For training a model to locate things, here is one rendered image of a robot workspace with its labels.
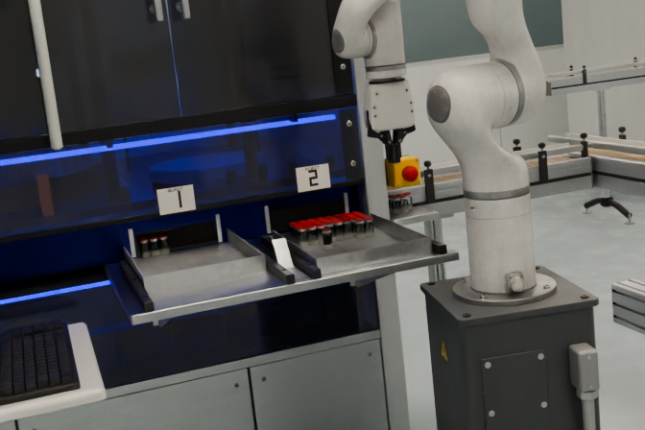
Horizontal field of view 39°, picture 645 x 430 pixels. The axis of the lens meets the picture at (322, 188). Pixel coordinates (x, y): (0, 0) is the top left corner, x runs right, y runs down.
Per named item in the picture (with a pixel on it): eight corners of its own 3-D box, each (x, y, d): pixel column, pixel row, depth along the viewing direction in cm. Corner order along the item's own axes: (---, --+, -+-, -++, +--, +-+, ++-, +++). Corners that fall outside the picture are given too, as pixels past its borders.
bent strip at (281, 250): (274, 266, 197) (272, 240, 197) (288, 264, 198) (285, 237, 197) (295, 280, 184) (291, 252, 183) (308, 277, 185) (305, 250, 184)
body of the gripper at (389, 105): (401, 72, 194) (406, 124, 195) (356, 78, 190) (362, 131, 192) (416, 72, 187) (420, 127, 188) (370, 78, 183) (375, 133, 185)
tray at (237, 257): (125, 260, 218) (122, 246, 218) (229, 242, 227) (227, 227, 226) (145, 294, 187) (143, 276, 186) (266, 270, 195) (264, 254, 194)
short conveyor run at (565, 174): (377, 228, 241) (371, 170, 238) (356, 219, 255) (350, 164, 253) (596, 188, 262) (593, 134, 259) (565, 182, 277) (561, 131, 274)
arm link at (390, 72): (397, 62, 193) (398, 77, 194) (359, 67, 191) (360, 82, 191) (414, 62, 186) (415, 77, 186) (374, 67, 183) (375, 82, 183)
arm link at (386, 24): (377, 67, 182) (414, 61, 187) (370, 0, 180) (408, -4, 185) (353, 68, 189) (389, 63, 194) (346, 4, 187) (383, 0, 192)
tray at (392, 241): (274, 244, 219) (272, 230, 218) (373, 226, 226) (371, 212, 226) (318, 274, 187) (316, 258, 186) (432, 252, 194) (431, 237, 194)
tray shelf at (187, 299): (105, 272, 217) (104, 264, 217) (374, 223, 239) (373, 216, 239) (131, 325, 172) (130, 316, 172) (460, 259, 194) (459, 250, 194)
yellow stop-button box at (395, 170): (385, 185, 237) (382, 157, 236) (410, 180, 239) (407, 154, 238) (396, 189, 230) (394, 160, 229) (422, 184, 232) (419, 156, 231)
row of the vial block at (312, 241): (298, 246, 213) (296, 226, 212) (369, 233, 218) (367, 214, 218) (300, 248, 211) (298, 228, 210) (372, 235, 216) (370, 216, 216)
